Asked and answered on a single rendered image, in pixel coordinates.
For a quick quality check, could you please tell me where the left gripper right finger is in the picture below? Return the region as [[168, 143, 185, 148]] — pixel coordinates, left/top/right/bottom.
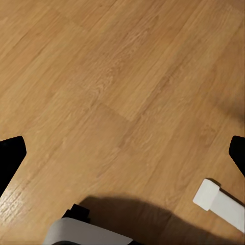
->
[[229, 136, 245, 177]]

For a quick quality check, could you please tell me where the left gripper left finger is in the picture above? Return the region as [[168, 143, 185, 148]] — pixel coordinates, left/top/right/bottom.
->
[[0, 136, 27, 197]]

